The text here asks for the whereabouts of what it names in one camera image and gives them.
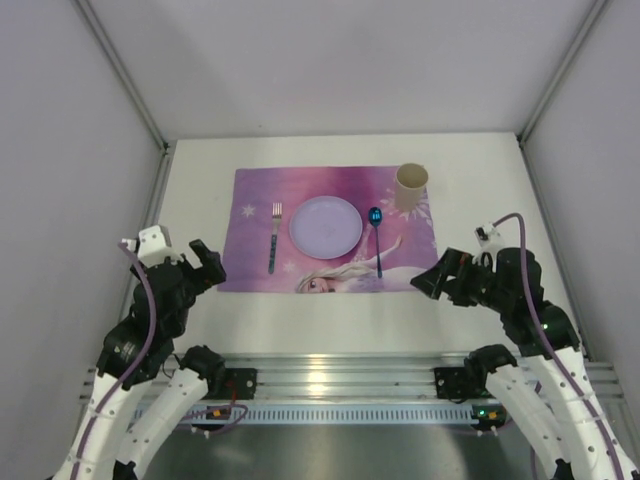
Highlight purple pink princess placemat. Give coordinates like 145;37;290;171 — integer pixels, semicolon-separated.
219;166;438;294

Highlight blue metallic spoon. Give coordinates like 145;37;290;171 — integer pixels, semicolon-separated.
368;206;383;278

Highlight silver fork blue handle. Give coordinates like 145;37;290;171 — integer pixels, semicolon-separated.
268;202;283;274

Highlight beige paper cup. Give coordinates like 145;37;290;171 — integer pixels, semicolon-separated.
394;163;429;211

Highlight lilac plastic plate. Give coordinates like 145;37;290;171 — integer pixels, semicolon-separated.
289;196;363;260

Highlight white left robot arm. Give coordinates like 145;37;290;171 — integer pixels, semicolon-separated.
54;238;226;479

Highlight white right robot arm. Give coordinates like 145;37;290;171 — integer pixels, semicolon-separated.
410;247;639;479

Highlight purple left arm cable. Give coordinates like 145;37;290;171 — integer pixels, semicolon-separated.
64;241;249;480

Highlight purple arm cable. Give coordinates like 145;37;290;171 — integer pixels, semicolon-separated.
64;241;249;480
491;212;631;480

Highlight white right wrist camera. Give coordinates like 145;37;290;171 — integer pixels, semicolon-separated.
474;223;505;266

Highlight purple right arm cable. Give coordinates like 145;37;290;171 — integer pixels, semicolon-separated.
491;212;631;480

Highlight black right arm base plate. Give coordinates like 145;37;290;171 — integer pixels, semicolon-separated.
433;367;493;404

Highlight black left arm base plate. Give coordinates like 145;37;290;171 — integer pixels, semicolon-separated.
204;368;257;402

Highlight aluminium frame rail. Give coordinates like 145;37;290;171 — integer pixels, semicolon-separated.
79;352;624;405

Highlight perforated grey cable duct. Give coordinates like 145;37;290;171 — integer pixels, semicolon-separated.
134;404;506;424

